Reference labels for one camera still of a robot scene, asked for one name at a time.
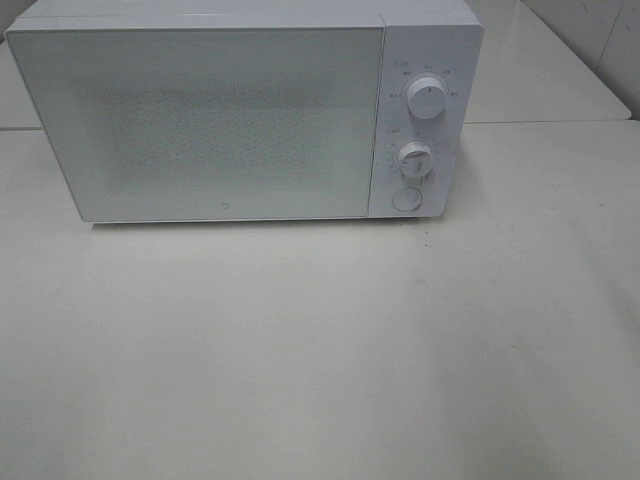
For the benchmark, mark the round white door button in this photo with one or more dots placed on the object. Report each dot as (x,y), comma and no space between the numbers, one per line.
(407,199)

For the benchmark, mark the white microwave door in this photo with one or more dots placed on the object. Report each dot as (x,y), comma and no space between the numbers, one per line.
(199,125)

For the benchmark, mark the white timer knob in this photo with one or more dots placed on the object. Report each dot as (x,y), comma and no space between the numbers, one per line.
(415,160)

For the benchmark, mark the white microwave oven body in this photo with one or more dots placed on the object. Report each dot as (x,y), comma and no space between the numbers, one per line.
(440,38)

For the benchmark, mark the upper white power knob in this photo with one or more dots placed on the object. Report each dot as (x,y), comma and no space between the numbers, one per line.
(426,97)

